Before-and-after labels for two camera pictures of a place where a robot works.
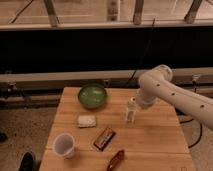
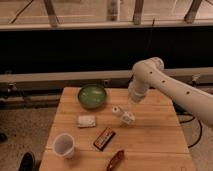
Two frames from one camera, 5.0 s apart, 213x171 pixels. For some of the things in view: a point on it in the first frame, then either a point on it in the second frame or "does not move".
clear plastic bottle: [131, 111] → [126, 117]
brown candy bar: [104, 139] does not move
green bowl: [92, 96] does not move
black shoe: [28, 163] does not move
